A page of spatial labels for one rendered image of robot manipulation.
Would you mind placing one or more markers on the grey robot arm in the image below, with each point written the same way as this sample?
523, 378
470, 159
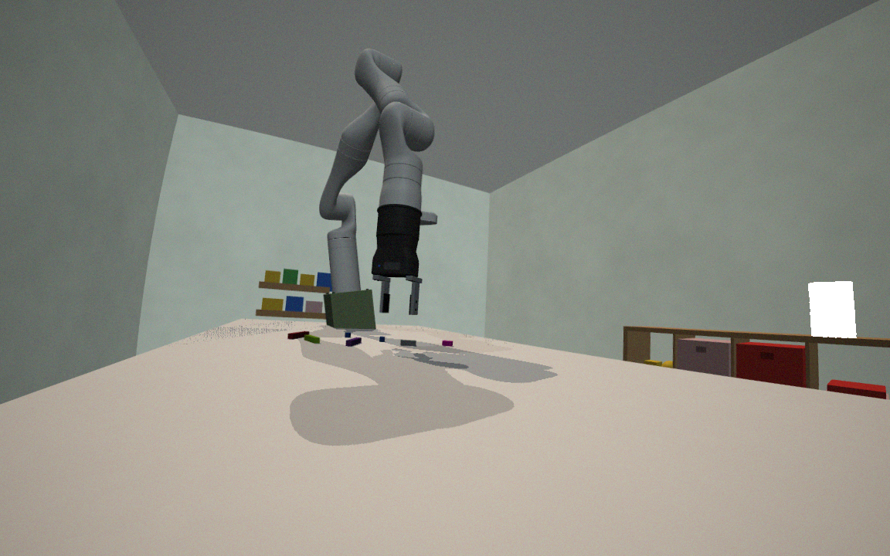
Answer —
394, 122

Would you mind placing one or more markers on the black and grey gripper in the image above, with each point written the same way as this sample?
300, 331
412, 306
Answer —
398, 232

